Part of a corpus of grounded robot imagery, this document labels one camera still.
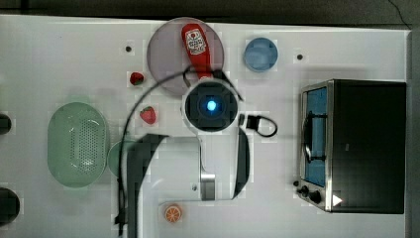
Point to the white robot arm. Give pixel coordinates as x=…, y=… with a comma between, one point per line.
x=212, y=163

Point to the silver black toaster oven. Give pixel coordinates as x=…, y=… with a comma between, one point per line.
x=353, y=146

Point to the red plush strawberry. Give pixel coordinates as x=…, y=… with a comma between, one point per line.
x=148, y=115

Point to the grey round plate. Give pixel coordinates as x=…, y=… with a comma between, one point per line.
x=166, y=53

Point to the blue cup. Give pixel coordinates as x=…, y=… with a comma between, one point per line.
x=260, y=54

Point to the red plush ketchup bottle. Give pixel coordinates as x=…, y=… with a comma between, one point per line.
x=197, y=49

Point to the small dark red strawberry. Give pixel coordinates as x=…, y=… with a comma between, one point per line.
x=136, y=78

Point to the orange slice toy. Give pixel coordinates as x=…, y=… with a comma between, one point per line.
x=173, y=213

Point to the green mug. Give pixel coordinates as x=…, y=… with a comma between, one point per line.
x=118, y=151

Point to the green perforated colander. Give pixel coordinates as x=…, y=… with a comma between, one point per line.
x=78, y=143

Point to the black round container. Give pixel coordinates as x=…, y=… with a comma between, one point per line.
x=5, y=124

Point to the dark round pot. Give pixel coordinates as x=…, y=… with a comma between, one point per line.
x=9, y=206

